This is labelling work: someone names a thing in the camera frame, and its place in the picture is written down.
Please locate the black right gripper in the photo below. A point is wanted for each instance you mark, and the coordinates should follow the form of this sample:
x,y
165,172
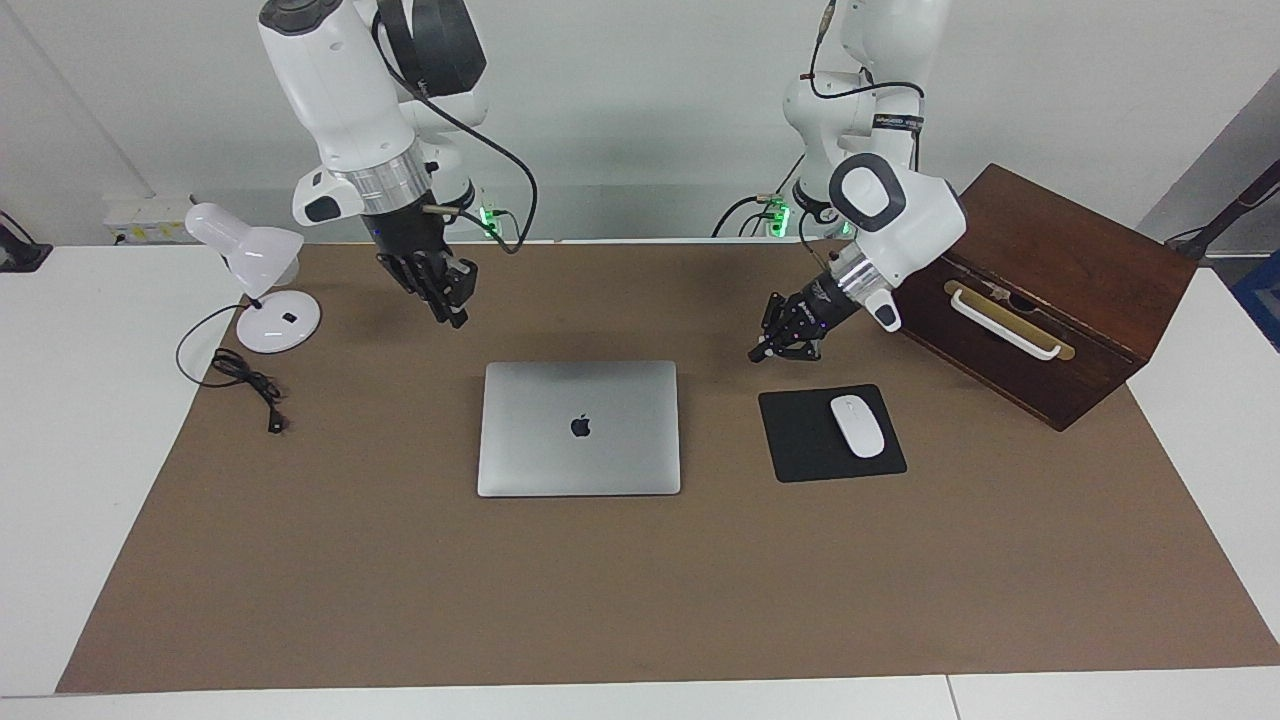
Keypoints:
x,y
410,235

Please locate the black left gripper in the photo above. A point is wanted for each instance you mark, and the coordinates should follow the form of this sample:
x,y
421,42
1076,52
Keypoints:
x,y
810,310

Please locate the white computer mouse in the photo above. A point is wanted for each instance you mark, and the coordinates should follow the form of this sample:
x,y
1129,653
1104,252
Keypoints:
x,y
858,428

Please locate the dark brown wooden box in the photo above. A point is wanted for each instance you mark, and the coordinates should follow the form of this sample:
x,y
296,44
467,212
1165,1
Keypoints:
x,y
1080,270

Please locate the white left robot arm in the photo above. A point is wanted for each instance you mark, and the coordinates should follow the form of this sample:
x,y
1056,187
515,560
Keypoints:
x,y
900,215

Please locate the blue object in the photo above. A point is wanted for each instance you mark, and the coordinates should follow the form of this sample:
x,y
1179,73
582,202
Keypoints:
x,y
1265,295

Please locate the silver grey laptop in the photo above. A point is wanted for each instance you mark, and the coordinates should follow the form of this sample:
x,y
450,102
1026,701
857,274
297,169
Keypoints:
x,y
580,450

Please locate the black mouse pad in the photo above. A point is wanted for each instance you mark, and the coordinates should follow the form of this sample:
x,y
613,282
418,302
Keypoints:
x,y
800,440

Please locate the white desk lamp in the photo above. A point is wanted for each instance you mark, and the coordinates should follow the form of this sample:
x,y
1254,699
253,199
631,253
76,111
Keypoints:
x,y
250,255

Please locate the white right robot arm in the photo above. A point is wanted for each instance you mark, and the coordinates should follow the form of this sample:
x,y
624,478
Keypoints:
x,y
340,90

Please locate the white power strip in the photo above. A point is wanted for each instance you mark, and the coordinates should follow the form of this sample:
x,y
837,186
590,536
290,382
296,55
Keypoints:
x,y
125,225

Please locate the black stand pole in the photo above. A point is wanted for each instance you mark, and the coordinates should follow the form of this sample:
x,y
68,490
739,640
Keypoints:
x,y
1225,215

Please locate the black clamp mount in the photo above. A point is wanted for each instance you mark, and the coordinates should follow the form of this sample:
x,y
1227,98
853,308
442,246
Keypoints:
x,y
15,250

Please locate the brown table mat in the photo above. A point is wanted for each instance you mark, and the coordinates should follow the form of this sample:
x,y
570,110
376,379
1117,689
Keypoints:
x,y
640,580

